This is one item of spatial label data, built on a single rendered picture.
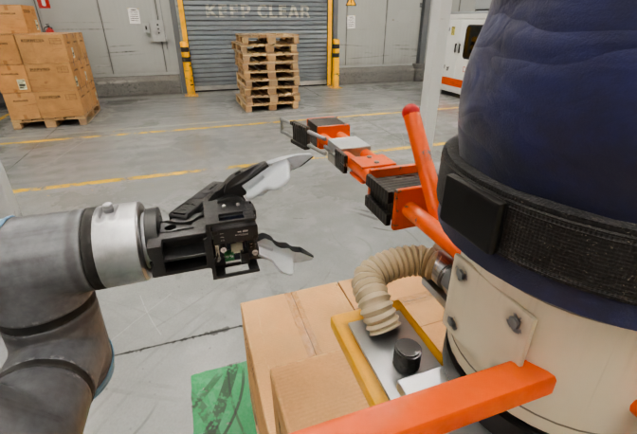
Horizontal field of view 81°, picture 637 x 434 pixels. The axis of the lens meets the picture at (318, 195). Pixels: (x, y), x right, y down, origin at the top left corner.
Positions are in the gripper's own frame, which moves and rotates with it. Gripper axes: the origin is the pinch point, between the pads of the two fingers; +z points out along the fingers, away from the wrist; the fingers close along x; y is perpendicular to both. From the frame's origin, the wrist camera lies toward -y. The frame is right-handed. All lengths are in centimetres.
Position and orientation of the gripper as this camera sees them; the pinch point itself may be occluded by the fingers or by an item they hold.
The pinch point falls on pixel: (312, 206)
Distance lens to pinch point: 49.5
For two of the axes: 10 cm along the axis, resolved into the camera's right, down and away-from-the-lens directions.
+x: 0.0, -9.1, -4.2
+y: 3.2, 4.0, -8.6
